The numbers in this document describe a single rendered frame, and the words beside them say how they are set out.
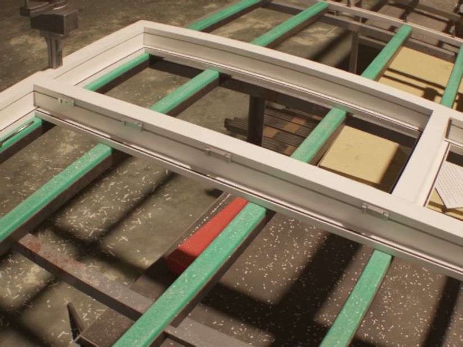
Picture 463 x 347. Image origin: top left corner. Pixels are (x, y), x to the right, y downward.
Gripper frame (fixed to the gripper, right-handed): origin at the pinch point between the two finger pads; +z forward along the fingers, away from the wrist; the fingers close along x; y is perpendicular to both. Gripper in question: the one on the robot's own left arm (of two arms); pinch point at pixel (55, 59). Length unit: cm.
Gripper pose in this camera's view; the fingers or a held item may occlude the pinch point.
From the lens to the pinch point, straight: 136.9
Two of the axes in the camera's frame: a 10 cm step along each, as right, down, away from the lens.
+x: -8.5, -3.2, 4.1
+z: -0.4, 8.2, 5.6
